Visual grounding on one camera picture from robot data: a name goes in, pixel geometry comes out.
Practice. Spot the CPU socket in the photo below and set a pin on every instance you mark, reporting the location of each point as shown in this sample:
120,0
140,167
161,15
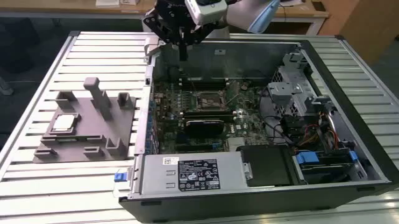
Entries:
211,96

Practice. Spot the small white box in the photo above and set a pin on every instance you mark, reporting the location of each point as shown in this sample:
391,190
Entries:
128,2

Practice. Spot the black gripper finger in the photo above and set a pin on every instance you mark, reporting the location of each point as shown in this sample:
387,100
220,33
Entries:
159,28
199,32

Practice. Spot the black office chair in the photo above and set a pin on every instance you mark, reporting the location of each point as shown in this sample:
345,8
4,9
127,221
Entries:
18,35

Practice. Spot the black expansion slot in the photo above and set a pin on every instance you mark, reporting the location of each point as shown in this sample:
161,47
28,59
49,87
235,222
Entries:
192,147

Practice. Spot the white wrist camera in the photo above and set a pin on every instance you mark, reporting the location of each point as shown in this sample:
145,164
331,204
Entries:
208,11

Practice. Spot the silver CPU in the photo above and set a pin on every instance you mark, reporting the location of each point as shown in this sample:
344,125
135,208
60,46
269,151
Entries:
63,122

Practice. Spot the black plastic shroud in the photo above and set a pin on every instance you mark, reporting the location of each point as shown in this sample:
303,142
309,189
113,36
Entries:
268,165

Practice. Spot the grey case hinge bracket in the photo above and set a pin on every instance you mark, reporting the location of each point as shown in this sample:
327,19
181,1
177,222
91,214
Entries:
151,43

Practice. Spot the wooden desk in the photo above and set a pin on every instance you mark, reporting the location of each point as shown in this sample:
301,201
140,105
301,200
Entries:
77,8

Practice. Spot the silver metal drive cage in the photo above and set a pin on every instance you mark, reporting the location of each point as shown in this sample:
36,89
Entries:
292,77

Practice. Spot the grey parts rack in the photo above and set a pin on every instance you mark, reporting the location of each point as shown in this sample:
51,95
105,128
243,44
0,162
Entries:
103,140

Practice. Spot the blue case latch tab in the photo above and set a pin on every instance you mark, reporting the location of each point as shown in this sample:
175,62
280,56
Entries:
120,177

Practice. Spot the green motherboard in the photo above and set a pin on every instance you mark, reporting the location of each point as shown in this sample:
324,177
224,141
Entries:
249,116

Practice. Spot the green RAM stick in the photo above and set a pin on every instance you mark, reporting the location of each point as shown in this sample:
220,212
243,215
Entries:
71,139

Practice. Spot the black graphics card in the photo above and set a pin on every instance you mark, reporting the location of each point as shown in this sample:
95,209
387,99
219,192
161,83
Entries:
204,128

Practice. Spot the black RAM stick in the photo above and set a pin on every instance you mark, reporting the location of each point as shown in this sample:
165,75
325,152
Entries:
205,113
208,118

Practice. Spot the blue expansion slot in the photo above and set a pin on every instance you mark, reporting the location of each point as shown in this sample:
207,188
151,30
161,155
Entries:
215,146

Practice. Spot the white chair leg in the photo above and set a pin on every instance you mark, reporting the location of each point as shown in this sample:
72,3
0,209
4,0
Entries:
4,87

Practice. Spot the grey power supply with label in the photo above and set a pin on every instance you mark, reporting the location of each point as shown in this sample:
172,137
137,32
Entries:
155,172

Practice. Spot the black PC case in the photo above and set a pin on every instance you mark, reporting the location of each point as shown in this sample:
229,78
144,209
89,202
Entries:
217,210

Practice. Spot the hard disk in blue carrier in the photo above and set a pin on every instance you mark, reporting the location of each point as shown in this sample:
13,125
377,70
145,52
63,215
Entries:
307,157

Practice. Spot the wooden cabinet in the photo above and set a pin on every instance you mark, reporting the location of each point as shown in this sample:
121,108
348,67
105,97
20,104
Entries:
367,28

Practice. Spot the silver chipset heatsink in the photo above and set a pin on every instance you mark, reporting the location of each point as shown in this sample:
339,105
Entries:
235,142

